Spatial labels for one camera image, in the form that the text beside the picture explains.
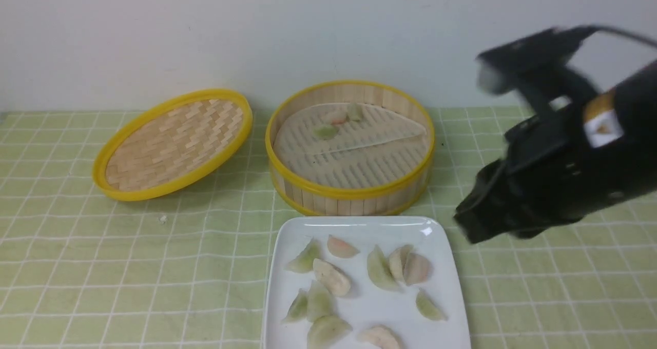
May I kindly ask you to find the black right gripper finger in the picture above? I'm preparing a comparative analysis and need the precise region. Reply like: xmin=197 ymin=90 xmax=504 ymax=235
xmin=454 ymin=175 xmax=518 ymax=244

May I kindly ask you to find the pink dumpling in steamer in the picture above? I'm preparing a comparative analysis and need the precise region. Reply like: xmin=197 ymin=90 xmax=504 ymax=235
xmin=322 ymin=109 xmax=349 ymax=125

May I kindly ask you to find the pink dumpling plate top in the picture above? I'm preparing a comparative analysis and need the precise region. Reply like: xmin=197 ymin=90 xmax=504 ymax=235
xmin=326 ymin=235 xmax=360 ymax=259

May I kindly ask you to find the white square plate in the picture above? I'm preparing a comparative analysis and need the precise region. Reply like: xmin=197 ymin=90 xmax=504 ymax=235
xmin=261 ymin=216 xmax=472 ymax=348

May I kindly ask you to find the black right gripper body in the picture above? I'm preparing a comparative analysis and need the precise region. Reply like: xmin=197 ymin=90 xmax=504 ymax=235
xmin=479 ymin=103 xmax=655 ymax=234

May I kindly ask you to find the white dumpling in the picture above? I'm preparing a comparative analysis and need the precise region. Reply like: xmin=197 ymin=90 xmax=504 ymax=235
xmin=357 ymin=325 xmax=405 ymax=349

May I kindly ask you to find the green dumpling plate centre right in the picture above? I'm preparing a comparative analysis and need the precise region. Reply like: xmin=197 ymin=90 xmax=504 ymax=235
xmin=366 ymin=244 xmax=401 ymax=292

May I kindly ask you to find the yellow rimmed bamboo steamer basket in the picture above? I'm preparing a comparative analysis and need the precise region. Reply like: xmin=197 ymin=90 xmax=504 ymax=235
xmin=265 ymin=80 xmax=436 ymax=216

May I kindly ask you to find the green dumpling plate bottom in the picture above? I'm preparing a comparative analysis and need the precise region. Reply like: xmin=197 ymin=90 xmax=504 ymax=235
xmin=306 ymin=315 xmax=353 ymax=348

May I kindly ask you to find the small green dumpling steamer left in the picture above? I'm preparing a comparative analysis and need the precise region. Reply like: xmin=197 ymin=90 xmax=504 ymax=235
xmin=313 ymin=124 xmax=339 ymax=140

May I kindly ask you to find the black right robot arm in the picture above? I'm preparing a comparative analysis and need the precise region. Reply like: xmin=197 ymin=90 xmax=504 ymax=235
xmin=454 ymin=62 xmax=655 ymax=244

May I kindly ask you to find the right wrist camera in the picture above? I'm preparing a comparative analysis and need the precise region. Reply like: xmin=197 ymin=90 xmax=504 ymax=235
xmin=476 ymin=26 xmax=598 ymax=120

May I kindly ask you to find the beige dumpling plate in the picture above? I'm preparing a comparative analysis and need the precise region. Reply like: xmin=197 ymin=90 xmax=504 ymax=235
xmin=388 ymin=244 xmax=414 ymax=282
xmin=313 ymin=258 xmax=352 ymax=297

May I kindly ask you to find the pink dumpling plate right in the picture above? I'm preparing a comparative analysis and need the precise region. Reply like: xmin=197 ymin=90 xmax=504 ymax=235
xmin=403 ymin=251 xmax=433 ymax=286

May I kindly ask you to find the yellow rimmed bamboo steamer lid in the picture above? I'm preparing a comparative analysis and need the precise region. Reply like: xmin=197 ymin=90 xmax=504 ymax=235
xmin=92 ymin=89 xmax=254 ymax=202

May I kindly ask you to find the green dumpling plate lower left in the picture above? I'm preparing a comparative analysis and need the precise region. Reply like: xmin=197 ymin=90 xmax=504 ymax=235
xmin=281 ymin=289 xmax=308 ymax=324

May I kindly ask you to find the pink dumpling plate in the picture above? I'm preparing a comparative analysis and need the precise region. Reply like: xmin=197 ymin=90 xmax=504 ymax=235
xmin=403 ymin=251 xmax=433 ymax=286
xmin=326 ymin=235 xmax=360 ymax=259

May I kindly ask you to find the green dumpling plate lower right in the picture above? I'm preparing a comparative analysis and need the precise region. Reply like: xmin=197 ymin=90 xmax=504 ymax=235
xmin=415 ymin=289 xmax=447 ymax=321

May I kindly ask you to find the green checkered tablecloth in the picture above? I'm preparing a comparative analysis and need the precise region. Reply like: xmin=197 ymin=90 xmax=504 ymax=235
xmin=1 ymin=106 xmax=656 ymax=348

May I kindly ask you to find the pale green dumpling steamer back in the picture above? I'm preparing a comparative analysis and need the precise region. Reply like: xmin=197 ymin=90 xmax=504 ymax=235
xmin=346 ymin=103 xmax=364 ymax=122

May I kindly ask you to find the green dumpling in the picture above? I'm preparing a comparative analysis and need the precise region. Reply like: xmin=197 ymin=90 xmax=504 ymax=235
xmin=306 ymin=280 xmax=335 ymax=323

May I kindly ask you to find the green dumpling plate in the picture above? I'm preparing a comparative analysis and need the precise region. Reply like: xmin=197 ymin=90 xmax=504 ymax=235
xmin=281 ymin=289 xmax=308 ymax=324
xmin=415 ymin=289 xmax=447 ymax=321
xmin=366 ymin=244 xmax=401 ymax=292
xmin=285 ymin=239 xmax=322 ymax=274
xmin=306 ymin=315 xmax=353 ymax=348

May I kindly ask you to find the green dumpling plate upper left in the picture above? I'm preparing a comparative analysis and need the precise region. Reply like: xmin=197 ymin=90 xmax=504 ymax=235
xmin=285 ymin=239 xmax=322 ymax=274

